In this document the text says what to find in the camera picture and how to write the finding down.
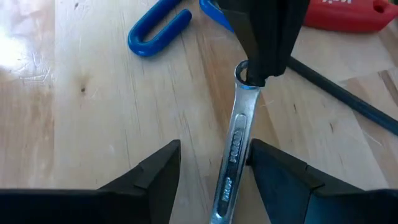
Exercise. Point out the silver combination wrench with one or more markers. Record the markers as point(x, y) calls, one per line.
point(239, 124)

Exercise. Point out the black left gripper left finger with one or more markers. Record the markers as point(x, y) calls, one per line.
point(93, 208)

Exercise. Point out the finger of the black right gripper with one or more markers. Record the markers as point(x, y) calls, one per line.
point(242, 31)
point(276, 31)

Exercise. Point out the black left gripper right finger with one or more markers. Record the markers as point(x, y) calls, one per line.
point(311, 205)

